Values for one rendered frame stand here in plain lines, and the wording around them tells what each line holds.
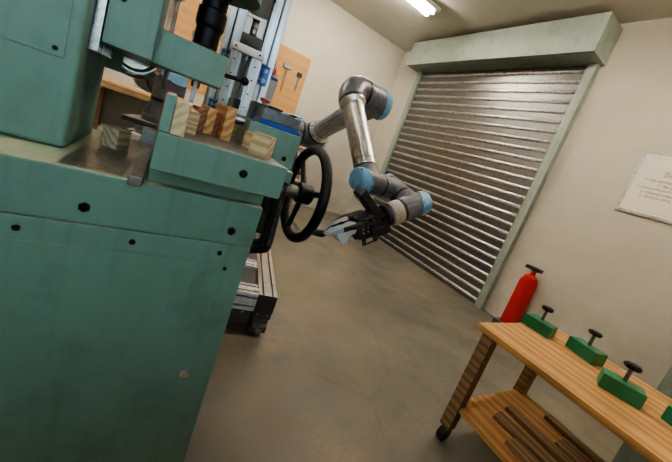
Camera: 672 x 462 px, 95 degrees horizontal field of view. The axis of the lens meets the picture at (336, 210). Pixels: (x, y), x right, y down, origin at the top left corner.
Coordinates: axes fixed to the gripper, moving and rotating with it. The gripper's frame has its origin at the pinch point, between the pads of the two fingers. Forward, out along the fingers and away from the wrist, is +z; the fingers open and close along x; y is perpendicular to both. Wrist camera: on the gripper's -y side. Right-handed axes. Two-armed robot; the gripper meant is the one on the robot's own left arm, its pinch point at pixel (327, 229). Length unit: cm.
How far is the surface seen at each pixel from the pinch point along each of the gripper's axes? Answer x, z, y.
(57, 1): -1, 39, -55
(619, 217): 27, -243, 87
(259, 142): -13.8, 15.9, -29.8
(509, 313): 57, -175, 169
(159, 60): 6, 28, -46
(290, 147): 4.0, 5.0, -23.8
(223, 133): -2.3, 20.6, -31.1
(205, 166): -19.0, 26.2, -28.8
